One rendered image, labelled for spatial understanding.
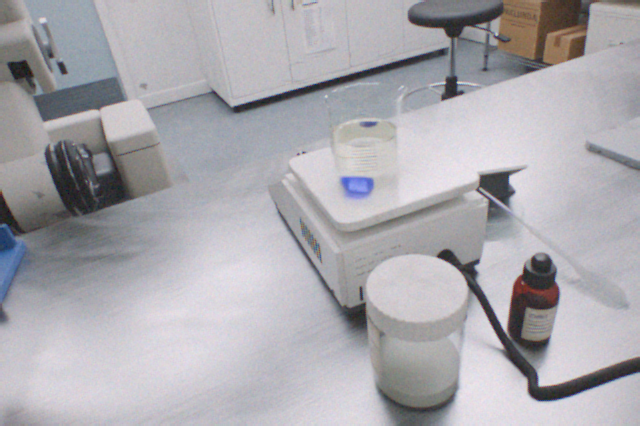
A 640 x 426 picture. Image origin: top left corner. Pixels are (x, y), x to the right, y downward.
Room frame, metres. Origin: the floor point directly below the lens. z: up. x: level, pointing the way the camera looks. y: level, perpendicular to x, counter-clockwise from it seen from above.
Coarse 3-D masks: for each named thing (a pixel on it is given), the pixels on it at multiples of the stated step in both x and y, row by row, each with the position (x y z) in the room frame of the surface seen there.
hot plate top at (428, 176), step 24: (408, 144) 0.37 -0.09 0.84; (312, 168) 0.35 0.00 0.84; (408, 168) 0.33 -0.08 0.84; (432, 168) 0.32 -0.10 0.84; (456, 168) 0.32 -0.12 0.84; (312, 192) 0.31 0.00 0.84; (336, 192) 0.31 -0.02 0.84; (408, 192) 0.29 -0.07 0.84; (432, 192) 0.29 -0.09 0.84; (456, 192) 0.29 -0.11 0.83; (336, 216) 0.28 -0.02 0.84; (360, 216) 0.27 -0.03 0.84; (384, 216) 0.27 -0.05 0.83
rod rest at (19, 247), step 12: (0, 228) 0.42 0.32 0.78; (0, 240) 0.42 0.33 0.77; (12, 240) 0.42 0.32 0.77; (0, 252) 0.41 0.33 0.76; (12, 252) 0.41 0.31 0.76; (0, 264) 0.39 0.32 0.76; (12, 264) 0.39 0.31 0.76; (0, 276) 0.37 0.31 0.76; (12, 276) 0.38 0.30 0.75; (0, 288) 0.35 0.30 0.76; (0, 300) 0.34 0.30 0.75
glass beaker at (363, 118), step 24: (336, 96) 0.33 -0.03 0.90; (360, 96) 0.34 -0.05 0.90; (384, 96) 0.33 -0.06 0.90; (336, 120) 0.30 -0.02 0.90; (360, 120) 0.29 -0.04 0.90; (384, 120) 0.29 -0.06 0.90; (336, 144) 0.30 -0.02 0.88; (360, 144) 0.29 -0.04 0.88; (384, 144) 0.29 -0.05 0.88; (336, 168) 0.31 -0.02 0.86; (360, 168) 0.29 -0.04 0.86; (384, 168) 0.29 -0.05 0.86; (360, 192) 0.29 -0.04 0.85; (384, 192) 0.29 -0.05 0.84
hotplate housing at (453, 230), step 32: (288, 192) 0.36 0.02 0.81; (320, 224) 0.30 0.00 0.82; (384, 224) 0.28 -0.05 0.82; (416, 224) 0.28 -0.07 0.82; (448, 224) 0.28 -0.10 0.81; (480, 224) 0.29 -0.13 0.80; (320, 256) 0.30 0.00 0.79; (352, 256) 0.26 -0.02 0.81; (384, 256) 0.27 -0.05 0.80; (448, 256) 0.28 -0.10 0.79; (480, 256) 0.29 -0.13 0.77; (352, 288) 0.26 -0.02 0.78
